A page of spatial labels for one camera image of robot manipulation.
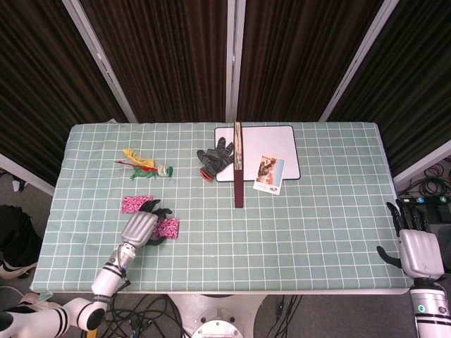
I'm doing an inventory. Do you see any black bag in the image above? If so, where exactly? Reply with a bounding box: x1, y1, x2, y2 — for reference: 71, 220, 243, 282
0, 205, 44, 268

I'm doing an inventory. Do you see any white double frame post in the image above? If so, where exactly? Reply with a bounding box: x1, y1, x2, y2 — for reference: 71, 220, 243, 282
226, 0, 247, 123

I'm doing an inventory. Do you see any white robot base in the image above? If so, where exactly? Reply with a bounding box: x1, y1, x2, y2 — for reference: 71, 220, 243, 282
168, 294, 269, 338

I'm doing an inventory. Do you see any black floor cable bundle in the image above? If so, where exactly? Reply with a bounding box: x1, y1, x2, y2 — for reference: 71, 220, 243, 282
397, 160, 451, 199
104, 294, 185, 338
266, 294, 304, 338

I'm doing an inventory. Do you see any picture postcard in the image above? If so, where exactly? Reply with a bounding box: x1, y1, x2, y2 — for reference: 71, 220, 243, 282
252, 154, 286, 196

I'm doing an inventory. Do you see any white board with black rim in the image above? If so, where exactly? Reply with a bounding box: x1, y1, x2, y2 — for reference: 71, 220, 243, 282
214, 125, 301, 183

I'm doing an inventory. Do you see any white metal frame post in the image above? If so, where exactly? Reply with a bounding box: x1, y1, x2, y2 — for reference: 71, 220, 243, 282
62, 0, 139, 123
318, 0, 403, 122

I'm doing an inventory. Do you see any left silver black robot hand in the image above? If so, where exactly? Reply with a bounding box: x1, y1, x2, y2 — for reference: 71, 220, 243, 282
121, 199, 174, 249

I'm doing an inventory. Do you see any dark brown curtain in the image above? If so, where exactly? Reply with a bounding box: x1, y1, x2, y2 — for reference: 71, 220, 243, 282
0, 0, 130, 187
237, 0, 387, 123
79, 0, 230, 123
330, 0, 451, 177

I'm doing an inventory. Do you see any colourful feather shuttlecock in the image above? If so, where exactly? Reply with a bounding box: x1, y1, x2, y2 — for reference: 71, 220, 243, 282
113, 147, 174, 182

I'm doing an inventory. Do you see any green checked tablecloth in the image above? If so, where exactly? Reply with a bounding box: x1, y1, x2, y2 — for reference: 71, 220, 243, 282
30, 121, 415, 296

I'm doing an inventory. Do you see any grey knitted work glove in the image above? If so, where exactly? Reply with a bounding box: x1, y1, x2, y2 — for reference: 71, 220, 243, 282
196, 136, 235, 182

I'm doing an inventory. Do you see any white metal frame beam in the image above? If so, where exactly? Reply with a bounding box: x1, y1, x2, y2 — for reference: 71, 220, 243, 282
392, 139, 451, 187
0, 152, 56, 197

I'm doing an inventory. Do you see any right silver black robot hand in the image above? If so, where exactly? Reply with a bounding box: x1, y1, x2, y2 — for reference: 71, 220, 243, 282
376, 199, 445, 281

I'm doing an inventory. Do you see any white and black shoe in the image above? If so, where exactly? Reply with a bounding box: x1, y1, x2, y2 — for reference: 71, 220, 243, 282
0, 261, 37, 282

